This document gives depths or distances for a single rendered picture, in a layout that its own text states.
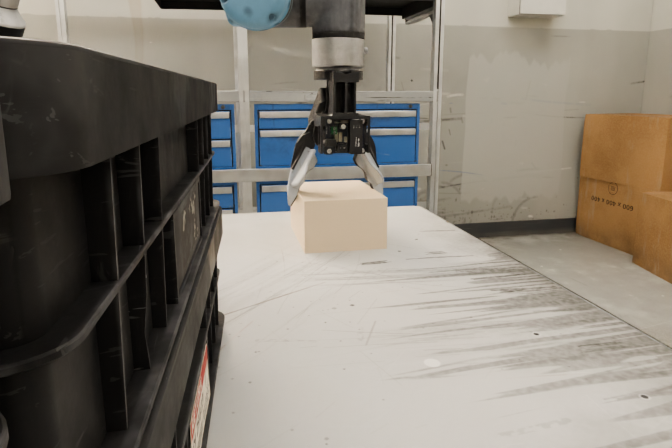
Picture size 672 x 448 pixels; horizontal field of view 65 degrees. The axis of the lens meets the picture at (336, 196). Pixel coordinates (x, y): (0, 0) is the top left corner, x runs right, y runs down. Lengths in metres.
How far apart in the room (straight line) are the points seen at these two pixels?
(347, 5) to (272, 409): 0.53
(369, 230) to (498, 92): 2.79
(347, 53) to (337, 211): 0.22
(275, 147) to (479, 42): 1.67
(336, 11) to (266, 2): 0.16
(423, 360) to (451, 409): 0.07
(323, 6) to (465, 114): 2.69
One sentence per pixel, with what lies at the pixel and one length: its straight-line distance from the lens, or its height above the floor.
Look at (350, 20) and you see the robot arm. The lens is 0.75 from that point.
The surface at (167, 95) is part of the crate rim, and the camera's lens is 0.21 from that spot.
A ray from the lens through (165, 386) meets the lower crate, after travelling 0.20.
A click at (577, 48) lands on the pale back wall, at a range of 3.78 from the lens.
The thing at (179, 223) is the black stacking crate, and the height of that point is 0.86.
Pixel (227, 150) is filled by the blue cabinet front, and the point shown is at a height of 0.69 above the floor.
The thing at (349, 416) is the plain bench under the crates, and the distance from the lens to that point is 0.40.
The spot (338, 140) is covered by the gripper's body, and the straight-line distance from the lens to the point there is 0.75.
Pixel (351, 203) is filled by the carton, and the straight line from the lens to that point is 0.74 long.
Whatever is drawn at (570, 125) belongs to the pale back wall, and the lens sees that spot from 3.77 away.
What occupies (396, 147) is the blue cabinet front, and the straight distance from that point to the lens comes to 2.33.
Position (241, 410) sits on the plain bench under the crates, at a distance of 0.41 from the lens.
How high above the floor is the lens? 0.92
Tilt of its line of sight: 11 degrees down
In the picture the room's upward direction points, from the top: straight up
